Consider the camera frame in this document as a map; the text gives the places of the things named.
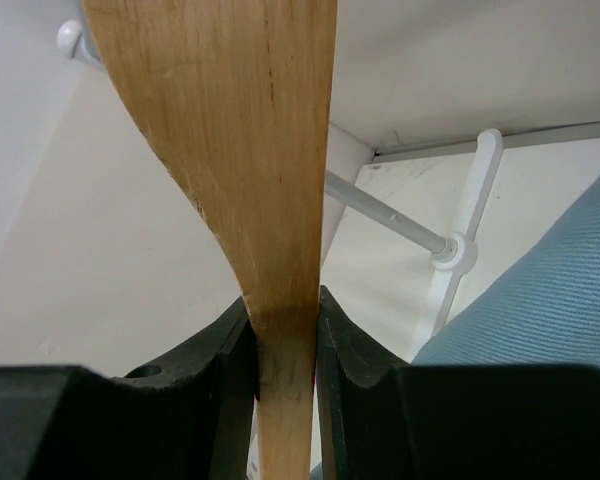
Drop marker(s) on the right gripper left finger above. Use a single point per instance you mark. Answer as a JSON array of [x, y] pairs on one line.
[[184, 415]]

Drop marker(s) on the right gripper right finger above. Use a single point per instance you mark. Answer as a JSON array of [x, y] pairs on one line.
[[382, 418]]

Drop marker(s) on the light blue trousers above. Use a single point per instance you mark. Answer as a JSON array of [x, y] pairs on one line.
[[545, 309]]

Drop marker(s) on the wooden clothes hanger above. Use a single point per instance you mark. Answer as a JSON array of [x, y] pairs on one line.
[[233, 97]]

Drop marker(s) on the white metal clothes rack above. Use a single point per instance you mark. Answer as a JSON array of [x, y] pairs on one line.
[[452, 256]]

